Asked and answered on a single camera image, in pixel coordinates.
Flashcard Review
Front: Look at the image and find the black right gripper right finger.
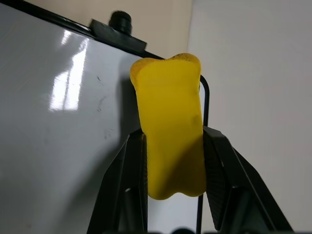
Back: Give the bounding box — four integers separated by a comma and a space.
201, 125, 293, 232

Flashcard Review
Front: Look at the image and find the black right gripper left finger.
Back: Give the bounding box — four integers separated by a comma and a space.
87, 129, 149, 232

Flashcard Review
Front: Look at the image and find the yellow bone-shaped eraser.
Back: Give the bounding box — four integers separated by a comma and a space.
130, 52, 206, 200

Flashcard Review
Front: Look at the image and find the black whiteboard clamp with knob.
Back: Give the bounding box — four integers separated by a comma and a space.
89, 11, 148, 53

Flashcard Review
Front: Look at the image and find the whiteboard with black frame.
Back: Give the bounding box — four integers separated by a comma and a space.
0, 2, 211, 234

